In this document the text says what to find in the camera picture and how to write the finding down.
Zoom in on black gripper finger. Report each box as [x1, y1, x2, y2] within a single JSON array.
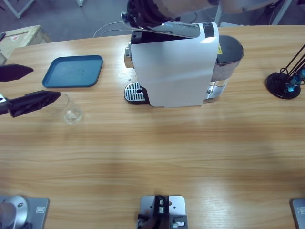
[[127, 0, 181, 26]]

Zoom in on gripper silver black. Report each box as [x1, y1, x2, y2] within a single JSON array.
[[166, 0, 281, 17], [0, 63, 61, 118]]

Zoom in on clear drinking glass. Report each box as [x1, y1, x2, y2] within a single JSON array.
[[44, 93, 84, 125]]

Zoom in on white capsule coffee machine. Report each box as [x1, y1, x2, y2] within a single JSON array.
[[123, 21, 221, 108]]

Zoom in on water tank with black lid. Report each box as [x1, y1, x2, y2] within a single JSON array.
[[206, 35, 245, 101]]

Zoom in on blue plastic tray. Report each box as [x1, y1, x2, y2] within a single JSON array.
[[41, 55, 104, 89]]

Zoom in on wooden crate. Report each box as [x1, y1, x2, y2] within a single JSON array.
[[0, 24, 52, 70]]

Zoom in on chrome grid drip tray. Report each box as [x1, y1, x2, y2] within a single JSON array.
[[123, 81, 150, 105]]

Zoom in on black capsule holder stand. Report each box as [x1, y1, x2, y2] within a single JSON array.
[[265, 43, 305, 100]]

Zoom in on grey metal post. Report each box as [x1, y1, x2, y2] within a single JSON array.
[[214, 4, 226, 24]]

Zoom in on white floor cable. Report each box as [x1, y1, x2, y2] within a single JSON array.
[[92, 21, 124, 39]]

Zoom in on white slanted frame leg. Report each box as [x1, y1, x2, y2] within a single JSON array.
[[271, 1, 293, 25]]

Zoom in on white metal table frame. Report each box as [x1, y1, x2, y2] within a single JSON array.
[[0, 0, 36, 19]]

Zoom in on arm grey base plate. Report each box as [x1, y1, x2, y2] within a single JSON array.
[[290, 198, 305, 229], [0, 195, 50, 229]]

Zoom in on white block with dark post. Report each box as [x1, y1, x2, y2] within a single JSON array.
[[137, 195, 188, 229]]

